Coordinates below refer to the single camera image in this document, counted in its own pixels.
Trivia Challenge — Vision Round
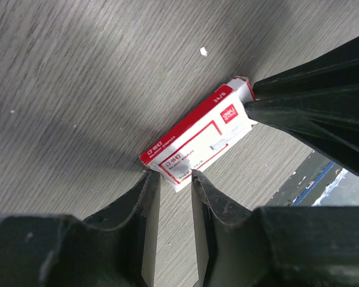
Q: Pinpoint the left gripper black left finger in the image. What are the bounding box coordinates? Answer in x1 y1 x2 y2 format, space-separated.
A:
0 170 160 286

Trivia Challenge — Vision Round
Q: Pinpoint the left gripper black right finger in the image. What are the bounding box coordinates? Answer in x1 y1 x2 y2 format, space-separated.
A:
191 170 359 286

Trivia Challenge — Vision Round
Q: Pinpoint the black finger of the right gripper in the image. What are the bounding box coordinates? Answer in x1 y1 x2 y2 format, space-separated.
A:
253 36 359 99
245 85 359 176

